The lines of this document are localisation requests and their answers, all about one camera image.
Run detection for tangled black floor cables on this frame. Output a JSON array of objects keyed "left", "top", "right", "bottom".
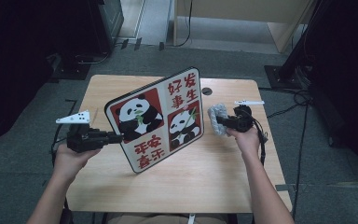
[{"left": 257, "top": 87, "right": 312, "bottom": 119}]

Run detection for light wooden cabinet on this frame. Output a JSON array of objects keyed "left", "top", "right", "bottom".
[{"left": 172, "top": 0, "right": 316, "bottom": 54}]

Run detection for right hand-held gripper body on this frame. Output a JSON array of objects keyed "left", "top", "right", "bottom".
[{"left": 230, "top": 100, "right": 266, "bottom": 133}]

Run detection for person's left hand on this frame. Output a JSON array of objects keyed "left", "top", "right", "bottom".
[{"left": 51, "top": 143, "right": 102, "bottom": 185}]

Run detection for left hand-held gripper cable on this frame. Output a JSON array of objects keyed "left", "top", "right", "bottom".
[{"left": 49, "top": 124, "right": 73, "bottom": 224}]

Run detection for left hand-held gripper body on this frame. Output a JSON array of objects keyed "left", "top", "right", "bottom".
[{"left": 55, "top": 110, "right": 110, "bottom": 153}]

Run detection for hand-held gripper cable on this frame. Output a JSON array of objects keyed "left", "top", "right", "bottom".
[
  {"left": 247, "top": 114, "right": 269, "bottom": 166},
  {"left": 49, "top": 124, "right": 73, "bottom": 224}
]

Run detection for black stand base plate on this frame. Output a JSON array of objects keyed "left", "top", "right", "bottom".
[{"left": 50, "top": 53, "right": 91, "bottom": 81}]

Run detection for long black floor cable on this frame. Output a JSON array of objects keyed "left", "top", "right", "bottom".
[{"left": 291, "top": 102, "right": 310, "bottom": 216}]

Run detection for right hand-held gripper cable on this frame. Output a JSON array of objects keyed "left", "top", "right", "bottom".
[{"left": 247, "top": 114, "right": 269, "bottom": 166}]

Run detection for thin black looped cable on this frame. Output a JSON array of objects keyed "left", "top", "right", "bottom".
[{"left": 74, "top": 50, "right": 111, "bottom": 65}]

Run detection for black cabinet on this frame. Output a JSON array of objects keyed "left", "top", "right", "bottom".
[{"left": 87, "top": 0, "right": 125, "bottom": 54}]

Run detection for black hanging cable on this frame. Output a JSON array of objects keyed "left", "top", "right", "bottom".
[{"left": 173, "top": 0, "right": 194, "bottom": 48}]

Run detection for person's right hand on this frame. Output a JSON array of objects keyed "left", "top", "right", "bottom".
[{"left": 227, "top": 125, "right": 261, "bottom": 157}]

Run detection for black metal stand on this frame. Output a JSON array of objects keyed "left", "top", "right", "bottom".
[{"left": 264, "top": 0, "right": 324, "bottom": 91}]

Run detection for person's tan trousers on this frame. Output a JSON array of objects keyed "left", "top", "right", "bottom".
[{"left": 108, "top": 213, "right": 231, "bottom": 224}]

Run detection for panda picture board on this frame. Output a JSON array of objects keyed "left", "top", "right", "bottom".
[{"left": 103, "top": 66, "right": 205, "bottom": 175}]

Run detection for grey floor tape strip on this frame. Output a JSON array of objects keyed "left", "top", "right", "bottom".
[{"left": 274, "top": 183, "right": 306, "bottom": 192}]

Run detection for grey fluffy cloth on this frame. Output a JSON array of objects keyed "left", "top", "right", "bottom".
[{"left": 207, "top": 103, "right": 230, "bottom": 137}]

